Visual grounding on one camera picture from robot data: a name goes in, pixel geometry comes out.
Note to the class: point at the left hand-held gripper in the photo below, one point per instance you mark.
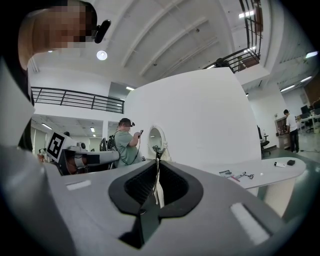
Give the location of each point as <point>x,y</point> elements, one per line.
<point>65,152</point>

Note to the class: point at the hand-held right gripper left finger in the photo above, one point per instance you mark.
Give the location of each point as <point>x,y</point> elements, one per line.
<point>87,207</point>

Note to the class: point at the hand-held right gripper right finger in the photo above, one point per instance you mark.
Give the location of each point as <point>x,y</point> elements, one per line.
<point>215,225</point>

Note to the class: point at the pink pen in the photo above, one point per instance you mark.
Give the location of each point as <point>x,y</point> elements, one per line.
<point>235,178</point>

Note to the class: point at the white marker pen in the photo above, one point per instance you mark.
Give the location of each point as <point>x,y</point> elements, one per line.
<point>241,175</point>

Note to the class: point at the white cylinder device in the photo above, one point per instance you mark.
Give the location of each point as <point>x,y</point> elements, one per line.
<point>280,164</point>

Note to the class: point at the small black box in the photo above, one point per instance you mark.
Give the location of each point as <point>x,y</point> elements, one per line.
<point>291,162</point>

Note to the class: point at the white table top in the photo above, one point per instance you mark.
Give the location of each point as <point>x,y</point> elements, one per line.
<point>270,172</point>

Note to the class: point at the white box with round opening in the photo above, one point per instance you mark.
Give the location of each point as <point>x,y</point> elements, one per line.
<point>156,140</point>

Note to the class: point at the black balcony railing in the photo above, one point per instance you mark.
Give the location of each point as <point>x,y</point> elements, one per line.
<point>75,98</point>

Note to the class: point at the white ribbed table base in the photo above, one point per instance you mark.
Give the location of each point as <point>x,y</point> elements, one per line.
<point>280,197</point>

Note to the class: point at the black office chair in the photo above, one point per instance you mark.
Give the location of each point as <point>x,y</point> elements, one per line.
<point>265,143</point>

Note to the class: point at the white partition board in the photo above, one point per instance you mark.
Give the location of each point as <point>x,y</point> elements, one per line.
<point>200,115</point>

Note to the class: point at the round ceiling lamp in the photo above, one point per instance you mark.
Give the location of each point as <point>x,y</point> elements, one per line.
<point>101,55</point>

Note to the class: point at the person's white shirt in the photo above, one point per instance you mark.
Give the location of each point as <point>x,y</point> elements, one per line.
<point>13,107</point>

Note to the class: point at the wooden cabinet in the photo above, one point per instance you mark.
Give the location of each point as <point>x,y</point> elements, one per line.
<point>282,133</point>

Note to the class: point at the person's head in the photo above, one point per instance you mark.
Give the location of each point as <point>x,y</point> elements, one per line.
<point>57,27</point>

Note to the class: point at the office desks with monitors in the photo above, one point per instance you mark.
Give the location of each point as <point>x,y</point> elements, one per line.
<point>310,117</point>

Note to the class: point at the black stair railing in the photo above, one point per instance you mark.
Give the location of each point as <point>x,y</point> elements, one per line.
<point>250,37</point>

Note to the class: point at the black head-mounted camera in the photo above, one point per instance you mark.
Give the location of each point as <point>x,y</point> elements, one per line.
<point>102,31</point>

